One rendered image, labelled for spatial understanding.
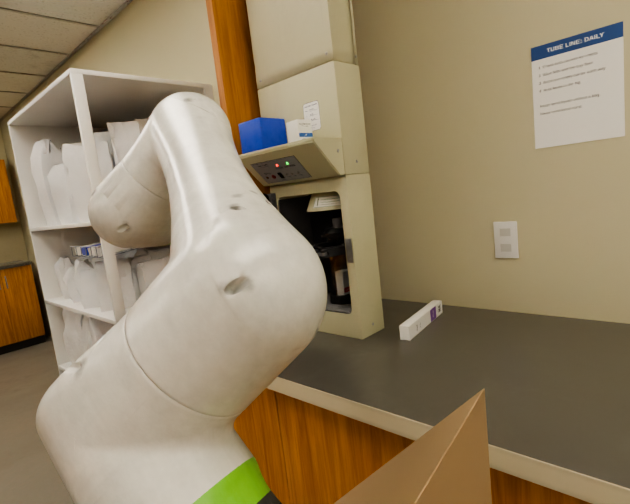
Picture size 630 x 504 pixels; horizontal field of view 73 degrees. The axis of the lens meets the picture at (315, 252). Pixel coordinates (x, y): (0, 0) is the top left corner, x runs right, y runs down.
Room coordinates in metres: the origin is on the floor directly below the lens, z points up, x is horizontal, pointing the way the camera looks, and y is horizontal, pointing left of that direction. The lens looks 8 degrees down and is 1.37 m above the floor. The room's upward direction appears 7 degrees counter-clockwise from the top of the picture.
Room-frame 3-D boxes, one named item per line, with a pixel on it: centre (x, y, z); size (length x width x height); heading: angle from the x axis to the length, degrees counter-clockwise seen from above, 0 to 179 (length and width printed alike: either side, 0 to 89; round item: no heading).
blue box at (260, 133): (1.32, 0.11, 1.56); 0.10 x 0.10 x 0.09; 46
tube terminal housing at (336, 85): (1.38, -0.08, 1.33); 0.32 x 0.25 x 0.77; 46
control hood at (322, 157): (1.25, 0.05, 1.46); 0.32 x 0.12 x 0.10; 46
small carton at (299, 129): (1.21, 0.00, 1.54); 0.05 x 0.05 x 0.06; 41
